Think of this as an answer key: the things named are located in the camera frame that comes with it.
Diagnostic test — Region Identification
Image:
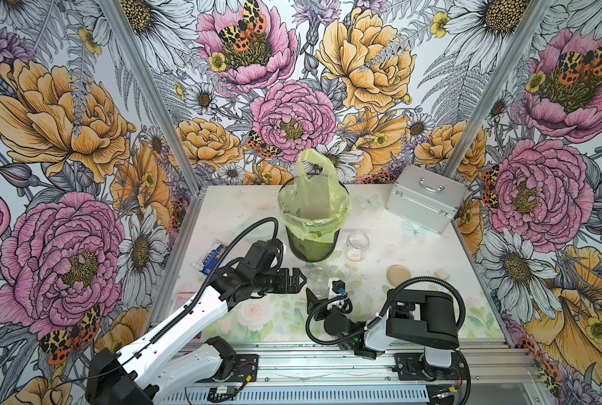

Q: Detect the clear plastic rice jar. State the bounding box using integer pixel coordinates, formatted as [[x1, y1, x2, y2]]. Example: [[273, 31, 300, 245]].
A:
[[346, 231, 370, 262]]

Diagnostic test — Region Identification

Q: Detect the beige jar lid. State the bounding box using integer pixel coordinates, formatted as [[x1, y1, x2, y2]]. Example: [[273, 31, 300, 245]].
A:
[[386, 265, 412, 287]]

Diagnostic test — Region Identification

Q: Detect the jar with red-brown lid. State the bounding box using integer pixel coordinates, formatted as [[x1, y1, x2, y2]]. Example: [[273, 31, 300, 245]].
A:
[[306, 267, 331, 300]]

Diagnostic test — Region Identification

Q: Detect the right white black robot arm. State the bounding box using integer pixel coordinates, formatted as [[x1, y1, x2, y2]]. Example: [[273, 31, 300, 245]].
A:
[[306, 280, 466, 381]]

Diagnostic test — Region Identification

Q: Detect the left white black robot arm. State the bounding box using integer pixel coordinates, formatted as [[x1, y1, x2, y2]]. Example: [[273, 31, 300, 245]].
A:
[[85, 240, 307, 404]]

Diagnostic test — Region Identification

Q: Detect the floral table mat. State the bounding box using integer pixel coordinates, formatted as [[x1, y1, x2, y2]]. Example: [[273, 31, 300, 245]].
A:
[[198, 250, 503, 344]]

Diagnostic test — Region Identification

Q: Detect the black mesh trash bin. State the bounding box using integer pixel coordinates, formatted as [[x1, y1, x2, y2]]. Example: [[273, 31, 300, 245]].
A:
[[277, 175, 351, 263]]

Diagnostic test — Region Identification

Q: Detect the yellow-green plastic bin bag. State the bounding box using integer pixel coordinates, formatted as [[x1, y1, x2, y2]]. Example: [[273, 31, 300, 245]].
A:
[[277, 148, 351, 243]]

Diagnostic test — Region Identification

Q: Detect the blue packaged item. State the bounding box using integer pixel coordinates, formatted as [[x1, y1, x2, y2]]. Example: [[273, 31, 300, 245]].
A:
[[189, 240, 227, 276]]

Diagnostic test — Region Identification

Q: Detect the red white cardboard box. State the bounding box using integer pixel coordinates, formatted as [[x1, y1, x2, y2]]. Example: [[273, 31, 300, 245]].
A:
[[173, 291, 204, 341]]

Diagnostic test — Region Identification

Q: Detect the silver aluminium case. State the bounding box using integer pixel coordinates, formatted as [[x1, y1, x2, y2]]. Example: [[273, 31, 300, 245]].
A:
[[386, 165, 466, 234]]

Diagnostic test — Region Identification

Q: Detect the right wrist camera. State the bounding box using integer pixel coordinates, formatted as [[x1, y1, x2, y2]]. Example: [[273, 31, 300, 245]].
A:
[[329, 278, 346, 298]]

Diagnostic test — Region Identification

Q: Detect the aluminium front rail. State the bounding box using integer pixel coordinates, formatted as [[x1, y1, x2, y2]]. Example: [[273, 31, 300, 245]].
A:
[[159, 345, 555, 404]]

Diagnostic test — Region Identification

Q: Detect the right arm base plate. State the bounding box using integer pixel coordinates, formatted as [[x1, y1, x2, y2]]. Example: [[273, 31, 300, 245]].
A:
[[391, 350, 470, 382]]

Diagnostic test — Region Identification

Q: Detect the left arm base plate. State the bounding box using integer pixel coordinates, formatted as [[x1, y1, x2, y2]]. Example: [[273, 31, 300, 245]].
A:
[[192, 354, 260, 383]]

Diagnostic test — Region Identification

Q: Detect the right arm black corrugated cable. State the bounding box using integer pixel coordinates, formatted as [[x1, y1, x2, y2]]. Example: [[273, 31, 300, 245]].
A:
[[304, 275, 471, 405]]

